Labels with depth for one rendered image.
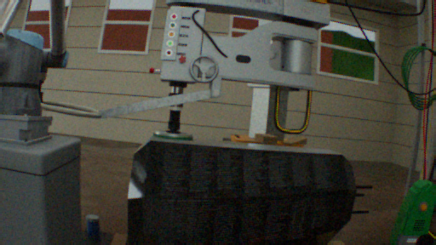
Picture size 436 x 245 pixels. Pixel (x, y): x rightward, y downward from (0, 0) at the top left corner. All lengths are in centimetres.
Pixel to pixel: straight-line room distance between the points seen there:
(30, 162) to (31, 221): 17
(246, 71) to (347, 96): 690
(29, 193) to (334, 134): 810
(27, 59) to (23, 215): 47
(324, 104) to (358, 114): 95
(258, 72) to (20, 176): 147
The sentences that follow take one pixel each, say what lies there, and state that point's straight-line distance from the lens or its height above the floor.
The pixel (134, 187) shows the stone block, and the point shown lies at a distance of 179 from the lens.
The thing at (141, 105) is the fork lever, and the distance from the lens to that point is 206.
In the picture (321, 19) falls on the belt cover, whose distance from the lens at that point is 222.
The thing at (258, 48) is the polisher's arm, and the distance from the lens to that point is 209.
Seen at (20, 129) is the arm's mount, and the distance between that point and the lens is 109.
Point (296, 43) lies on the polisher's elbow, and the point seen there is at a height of 140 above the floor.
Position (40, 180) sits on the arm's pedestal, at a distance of 99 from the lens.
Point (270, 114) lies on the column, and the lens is 275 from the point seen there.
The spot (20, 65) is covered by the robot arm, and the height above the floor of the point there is 108.
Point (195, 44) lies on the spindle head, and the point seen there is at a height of 131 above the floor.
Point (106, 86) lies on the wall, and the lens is 829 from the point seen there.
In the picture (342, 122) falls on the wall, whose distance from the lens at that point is 880.
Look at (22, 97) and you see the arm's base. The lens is 114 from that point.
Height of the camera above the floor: 102
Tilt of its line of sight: 3 degrees down
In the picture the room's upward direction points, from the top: 6 degrees clockwise
